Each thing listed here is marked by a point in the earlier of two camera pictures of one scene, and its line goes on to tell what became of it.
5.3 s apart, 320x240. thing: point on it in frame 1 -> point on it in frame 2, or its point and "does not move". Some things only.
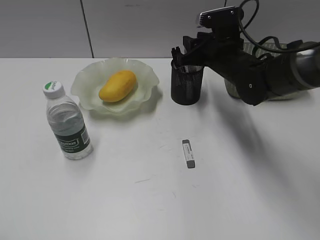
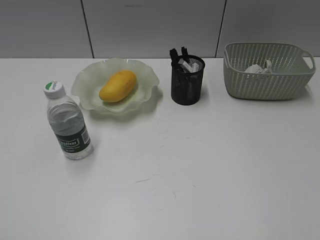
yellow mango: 118,86 does not move
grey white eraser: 188,154 -> 194,67
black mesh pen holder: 185,84 does not move
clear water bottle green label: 66,118 does not move
